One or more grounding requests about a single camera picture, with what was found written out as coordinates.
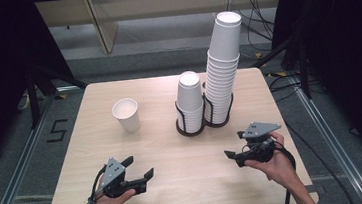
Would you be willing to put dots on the aluminium floor rail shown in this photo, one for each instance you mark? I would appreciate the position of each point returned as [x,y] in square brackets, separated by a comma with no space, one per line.
[18,171]
[333,141]

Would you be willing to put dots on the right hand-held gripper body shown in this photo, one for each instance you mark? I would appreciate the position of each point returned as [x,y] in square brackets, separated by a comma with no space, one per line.
[258,129]

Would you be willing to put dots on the black metal stand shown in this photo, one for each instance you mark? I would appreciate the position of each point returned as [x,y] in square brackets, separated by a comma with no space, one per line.
[302,63]
[32,96]

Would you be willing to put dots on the white paper cup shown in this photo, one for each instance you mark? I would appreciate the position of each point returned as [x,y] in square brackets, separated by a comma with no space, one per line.
[129,120]

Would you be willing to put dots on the black tape strip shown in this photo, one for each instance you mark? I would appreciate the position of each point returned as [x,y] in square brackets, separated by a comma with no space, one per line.
[314,188]

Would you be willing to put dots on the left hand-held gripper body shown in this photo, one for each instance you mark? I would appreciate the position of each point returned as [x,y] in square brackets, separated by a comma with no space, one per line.
[112,172]

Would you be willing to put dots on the tall stack of white cups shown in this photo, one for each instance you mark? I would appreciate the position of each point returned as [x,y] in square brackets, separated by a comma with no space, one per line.
[225,40]

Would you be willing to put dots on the person's right hand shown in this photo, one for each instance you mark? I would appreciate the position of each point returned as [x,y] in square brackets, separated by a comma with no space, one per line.
[277,168]

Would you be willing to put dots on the beige cabinet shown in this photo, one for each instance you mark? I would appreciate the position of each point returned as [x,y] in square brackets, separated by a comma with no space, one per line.
[104,25]

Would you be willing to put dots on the short stack of white cups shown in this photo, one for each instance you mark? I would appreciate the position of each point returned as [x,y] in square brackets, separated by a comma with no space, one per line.
[189,94]

